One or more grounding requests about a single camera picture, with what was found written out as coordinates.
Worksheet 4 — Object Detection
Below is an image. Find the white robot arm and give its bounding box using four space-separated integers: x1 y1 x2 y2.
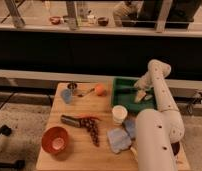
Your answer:
135 59 185 171

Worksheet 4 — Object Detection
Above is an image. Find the purple bowl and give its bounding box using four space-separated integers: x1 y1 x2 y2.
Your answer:
171 142 180 156

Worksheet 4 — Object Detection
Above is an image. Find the wooden board table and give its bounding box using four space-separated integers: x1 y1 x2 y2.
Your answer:
35 82 191 171

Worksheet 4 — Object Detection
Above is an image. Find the small dark metal cup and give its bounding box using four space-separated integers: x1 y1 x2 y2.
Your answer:
67 82 77 90

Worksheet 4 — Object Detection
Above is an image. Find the large blue sponge cloth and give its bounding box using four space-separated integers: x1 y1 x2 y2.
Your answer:
107 128 132 154

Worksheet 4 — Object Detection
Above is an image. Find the person in background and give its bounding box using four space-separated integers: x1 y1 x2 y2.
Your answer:
112 0 202 29

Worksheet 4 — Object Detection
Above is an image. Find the white paper cup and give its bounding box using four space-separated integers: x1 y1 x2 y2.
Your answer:
112 105 128 125

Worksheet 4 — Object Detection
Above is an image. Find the small blue sponge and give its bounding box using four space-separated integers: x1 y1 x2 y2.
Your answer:
124 119 136 139

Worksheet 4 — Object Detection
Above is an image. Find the dark bowl on shelf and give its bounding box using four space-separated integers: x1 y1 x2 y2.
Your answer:
98 17 109 26

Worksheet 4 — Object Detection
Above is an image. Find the metal spoon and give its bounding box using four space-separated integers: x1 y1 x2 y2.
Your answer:
77 88 94 97

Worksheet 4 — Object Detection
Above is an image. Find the dark metal cylinder tool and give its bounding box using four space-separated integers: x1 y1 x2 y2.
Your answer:
61 115 81 128

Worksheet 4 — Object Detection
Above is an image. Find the green plastic tray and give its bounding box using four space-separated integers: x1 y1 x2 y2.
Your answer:
111 77 156 115

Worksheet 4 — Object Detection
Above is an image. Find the orange bowl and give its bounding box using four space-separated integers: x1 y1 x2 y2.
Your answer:
41 126 69 155

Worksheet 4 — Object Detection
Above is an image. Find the orange fruit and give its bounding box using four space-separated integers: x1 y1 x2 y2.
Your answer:
95 84 106 96

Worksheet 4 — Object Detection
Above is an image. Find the bunch of dark grapes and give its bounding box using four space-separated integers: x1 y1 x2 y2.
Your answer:
81 118 99 146

